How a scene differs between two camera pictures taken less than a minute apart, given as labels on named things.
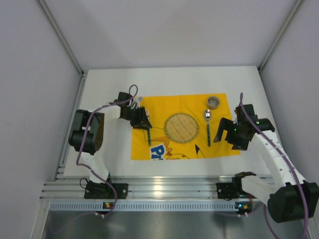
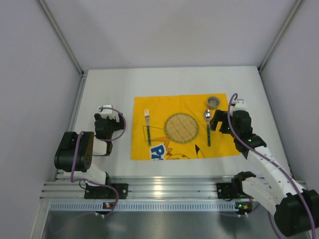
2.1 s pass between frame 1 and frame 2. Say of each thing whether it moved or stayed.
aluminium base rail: stayed
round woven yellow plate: stayed
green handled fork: stayed
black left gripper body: moved
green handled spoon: stayed
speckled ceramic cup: stayed
